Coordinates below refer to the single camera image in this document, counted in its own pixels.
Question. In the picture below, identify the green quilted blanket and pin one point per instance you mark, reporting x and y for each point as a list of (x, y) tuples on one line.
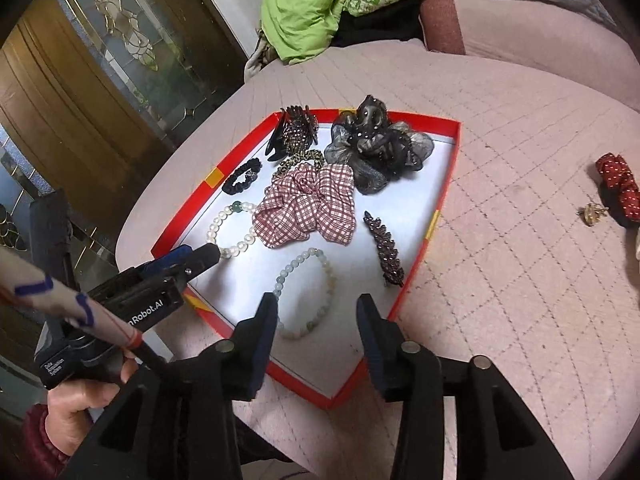
[(300, 10)]

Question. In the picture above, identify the red tray with white inside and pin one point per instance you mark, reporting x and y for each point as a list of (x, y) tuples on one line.
[(350, 270)]

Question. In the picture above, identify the person's left hand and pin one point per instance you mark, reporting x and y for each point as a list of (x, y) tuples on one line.
[(75, 410)]

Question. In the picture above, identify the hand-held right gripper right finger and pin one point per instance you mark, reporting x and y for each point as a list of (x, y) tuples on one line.
[(370, 345)]

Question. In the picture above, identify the dark rhinestone claw clip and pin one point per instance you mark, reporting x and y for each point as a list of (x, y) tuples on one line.
[(295, 132)]

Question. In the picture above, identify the grey organza scrunchie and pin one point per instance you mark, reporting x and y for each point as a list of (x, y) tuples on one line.
[(370, 160)]

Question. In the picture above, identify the leopard print scrunchie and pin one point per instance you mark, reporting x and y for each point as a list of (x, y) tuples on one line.
[(295, 160)]

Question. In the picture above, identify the red plaid scrunchie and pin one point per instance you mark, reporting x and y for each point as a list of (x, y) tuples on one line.
[(300, 210)]

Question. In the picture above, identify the white tube with blue marks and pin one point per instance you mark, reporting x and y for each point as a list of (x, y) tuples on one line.
[(50, 290)]

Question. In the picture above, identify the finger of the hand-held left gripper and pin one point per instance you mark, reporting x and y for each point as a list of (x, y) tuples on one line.
[(202, 257), (167, 257)]

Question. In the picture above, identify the pink bolster cushion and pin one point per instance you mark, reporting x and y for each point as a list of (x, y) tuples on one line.
[(525, 30)]

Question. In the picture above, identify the wooden door with glass panel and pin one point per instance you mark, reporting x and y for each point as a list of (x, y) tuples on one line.
[(75, 110)]

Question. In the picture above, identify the red polka dot scrunchie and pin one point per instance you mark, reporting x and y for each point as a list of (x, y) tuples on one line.
[(617, 175)]

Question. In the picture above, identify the beige patterned cloth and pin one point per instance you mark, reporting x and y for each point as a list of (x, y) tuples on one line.
[(257, 57)]

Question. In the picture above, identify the person's left forearm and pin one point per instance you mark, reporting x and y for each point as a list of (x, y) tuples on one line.
[(40, 445)]

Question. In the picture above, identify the pink quilted mat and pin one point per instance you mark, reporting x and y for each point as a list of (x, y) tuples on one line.
[(525, 285)]

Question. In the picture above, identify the dark red leaf barrette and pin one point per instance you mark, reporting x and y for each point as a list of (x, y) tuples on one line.
[(385, 250)]

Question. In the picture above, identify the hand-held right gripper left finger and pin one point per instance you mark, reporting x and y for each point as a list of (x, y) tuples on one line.
[(267, 340)]

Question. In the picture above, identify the gold brooch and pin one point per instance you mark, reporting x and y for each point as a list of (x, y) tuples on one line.
[(592, 212)]

